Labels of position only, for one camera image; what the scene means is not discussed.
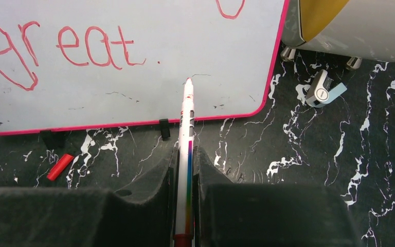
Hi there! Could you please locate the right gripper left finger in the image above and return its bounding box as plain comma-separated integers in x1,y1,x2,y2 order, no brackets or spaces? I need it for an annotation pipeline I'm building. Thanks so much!
0,148,178,246

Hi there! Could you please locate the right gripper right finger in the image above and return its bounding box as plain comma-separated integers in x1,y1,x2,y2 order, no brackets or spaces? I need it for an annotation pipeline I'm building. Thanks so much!
194,147,361,246

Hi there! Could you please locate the white marker pen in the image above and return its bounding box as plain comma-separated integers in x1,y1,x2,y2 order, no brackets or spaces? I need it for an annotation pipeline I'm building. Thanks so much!
173,78,194,246

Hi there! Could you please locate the red marker cap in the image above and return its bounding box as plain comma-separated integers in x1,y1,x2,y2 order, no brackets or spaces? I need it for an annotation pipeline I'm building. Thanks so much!
47,153,74,181

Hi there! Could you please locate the pink framed whiteboard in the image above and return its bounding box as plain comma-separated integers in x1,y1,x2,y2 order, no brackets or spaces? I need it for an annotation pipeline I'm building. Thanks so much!
0,1,289,135

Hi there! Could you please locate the black whiteboard foot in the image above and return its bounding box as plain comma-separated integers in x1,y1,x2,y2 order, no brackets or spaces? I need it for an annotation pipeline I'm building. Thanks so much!
40,130,69,150
159,118,171,140

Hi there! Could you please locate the small white clip object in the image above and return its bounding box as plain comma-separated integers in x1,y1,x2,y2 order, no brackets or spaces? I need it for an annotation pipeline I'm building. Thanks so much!
306,69,347,108

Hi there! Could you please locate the cream cylinder with orange face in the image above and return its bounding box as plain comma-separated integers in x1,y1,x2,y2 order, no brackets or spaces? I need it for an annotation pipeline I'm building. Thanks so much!
280,0,395,70

